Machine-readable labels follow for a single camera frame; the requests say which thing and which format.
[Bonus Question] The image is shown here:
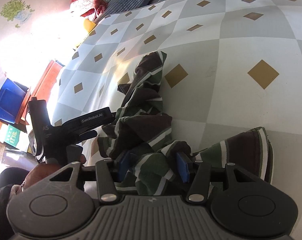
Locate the green brown striped shirt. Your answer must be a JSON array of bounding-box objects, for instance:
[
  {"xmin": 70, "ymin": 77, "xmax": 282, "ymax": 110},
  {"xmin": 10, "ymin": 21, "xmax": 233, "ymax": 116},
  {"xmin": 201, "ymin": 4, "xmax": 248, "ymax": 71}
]
[{"xmin": 97, "ymin": 51, "xmax": 273, "ymax": 196}]

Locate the person's left hand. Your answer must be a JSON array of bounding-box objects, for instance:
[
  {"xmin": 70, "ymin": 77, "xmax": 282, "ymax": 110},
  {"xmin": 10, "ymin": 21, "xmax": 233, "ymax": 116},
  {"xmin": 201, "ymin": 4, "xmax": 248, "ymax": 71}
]
[{"xmin": 21, "ymin": 154, "xmax": 88, "ymax": 190}]

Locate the blue plastic bin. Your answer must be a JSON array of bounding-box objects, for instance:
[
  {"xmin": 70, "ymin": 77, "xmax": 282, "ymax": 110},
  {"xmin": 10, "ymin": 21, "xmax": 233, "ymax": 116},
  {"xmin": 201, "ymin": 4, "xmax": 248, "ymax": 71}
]
[{"xmin": 0, "ymin": 78, "xmax": 28, "ymax": 124}]

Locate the red knitted cloth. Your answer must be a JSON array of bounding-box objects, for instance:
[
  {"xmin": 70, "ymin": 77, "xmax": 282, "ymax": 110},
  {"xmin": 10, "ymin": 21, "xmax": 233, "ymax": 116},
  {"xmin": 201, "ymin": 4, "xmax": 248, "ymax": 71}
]
[{"xmin": 69, "ymin": 0, "xmax": 107, "ymax": 22}]

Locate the checkered diamond pattern tablecloth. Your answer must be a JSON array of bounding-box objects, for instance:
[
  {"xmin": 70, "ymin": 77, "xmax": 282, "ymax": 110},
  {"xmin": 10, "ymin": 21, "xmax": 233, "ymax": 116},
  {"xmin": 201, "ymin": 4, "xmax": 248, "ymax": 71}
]
[{"xmin": 51, "ymin": 0, "xmax": 302, "ymax": 239}]

